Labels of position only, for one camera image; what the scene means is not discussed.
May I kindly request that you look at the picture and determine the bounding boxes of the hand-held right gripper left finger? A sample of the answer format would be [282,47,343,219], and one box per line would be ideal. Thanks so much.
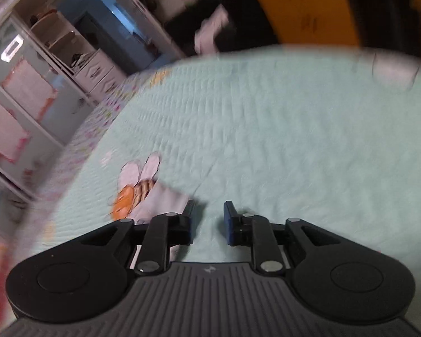
[81,200,195,276]

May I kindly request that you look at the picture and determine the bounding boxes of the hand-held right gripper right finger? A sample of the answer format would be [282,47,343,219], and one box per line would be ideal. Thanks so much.
[224,201,341,276]

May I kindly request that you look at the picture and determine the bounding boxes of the green bee-print quilt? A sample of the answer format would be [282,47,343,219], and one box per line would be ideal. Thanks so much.
[7,44,421,288]

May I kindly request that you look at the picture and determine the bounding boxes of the white drawer cabinet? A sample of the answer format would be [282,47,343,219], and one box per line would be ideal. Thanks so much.
[72,49,127,94]

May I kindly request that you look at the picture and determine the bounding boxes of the white cloth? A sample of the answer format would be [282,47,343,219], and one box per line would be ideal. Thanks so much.
[195,7,232,55]

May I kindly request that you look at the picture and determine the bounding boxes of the dark furniture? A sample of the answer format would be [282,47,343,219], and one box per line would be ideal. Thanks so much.
[165,0,278,55]

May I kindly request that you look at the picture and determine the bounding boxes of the white door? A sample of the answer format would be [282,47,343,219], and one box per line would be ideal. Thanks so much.
[56,0,186,74]

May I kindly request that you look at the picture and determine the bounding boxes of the pink paper sheet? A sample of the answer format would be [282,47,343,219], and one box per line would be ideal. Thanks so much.
[0,98,30,164]
[2,58,58,120]

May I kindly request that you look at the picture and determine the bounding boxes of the orange wooden cabinet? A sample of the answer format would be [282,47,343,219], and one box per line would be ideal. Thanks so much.
[244,0,360,46]

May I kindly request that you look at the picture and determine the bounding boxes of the white wardrobe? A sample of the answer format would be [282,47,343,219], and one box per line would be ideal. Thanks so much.
[0,0,134,218]

